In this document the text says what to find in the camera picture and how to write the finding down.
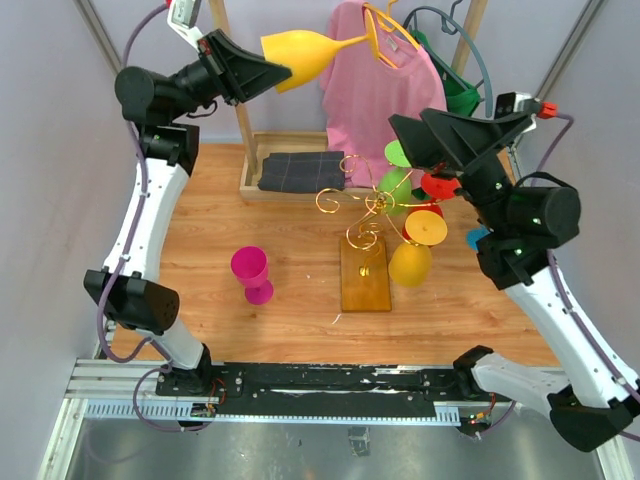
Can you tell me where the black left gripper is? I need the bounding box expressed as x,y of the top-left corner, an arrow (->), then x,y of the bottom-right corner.
169,28 -> 293,123

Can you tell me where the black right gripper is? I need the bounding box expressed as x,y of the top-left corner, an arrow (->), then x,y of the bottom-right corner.
387,107 -> 532,233

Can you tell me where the yellow wine glass front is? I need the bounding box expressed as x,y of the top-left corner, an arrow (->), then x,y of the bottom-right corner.
260,10 -> 380,94

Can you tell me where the yellow wine glass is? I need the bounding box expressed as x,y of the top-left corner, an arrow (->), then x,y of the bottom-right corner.
388,210 -> 448,288
260,10 -> 380,94

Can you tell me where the blue wine glass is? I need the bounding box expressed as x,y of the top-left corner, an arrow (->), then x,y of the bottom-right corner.
466,227 -> 490,252

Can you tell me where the magenta wine glass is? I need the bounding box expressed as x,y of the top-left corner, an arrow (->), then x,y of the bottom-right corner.
230,246 -> 274,305

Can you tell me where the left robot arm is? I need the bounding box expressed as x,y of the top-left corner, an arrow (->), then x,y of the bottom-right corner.
83,29 -> 293,396

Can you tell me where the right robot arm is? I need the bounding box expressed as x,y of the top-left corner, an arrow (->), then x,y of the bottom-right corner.
389,100 -> 639,452

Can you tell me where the red wine glass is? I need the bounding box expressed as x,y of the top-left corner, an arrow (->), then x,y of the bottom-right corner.
409,174 -> 460,235

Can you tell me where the green wine glass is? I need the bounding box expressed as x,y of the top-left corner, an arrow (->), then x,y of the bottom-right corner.
377,140 -> 412,215

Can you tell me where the wooden rack base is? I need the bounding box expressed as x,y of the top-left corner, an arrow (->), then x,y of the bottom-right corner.
340,238 -> 392,313

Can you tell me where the green tank top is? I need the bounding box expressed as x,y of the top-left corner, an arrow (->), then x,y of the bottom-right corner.
410,30 -> 483,117

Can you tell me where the pink t-shirt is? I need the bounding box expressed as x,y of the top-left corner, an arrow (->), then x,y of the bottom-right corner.
319,0 -> 450,189

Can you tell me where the grey clothes hanger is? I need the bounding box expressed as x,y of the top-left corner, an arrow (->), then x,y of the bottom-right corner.
403,1 -> 494,119

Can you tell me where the folded dark grey cloth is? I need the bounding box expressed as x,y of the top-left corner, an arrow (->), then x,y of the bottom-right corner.
258,151 -> 346,194

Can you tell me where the orange clothes hanger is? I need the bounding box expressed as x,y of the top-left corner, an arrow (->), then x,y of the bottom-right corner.
363,1 -> 421,69

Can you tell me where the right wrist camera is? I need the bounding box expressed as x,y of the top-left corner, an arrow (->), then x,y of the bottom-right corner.
494,92 -> 558,133

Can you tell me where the wooden clothes rack frame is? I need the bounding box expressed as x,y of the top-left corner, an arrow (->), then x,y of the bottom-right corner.
208,0 -> 489,204

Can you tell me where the gold wire glass rack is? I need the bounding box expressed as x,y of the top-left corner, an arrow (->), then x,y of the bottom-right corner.
315,184 -> 412,250

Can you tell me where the aluminium frame rail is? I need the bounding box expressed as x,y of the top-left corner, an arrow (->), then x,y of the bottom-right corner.
73,0 -> 122,75

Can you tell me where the white slotted cable duct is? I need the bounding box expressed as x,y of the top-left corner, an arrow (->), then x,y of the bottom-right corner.
84,397 -> 462,427

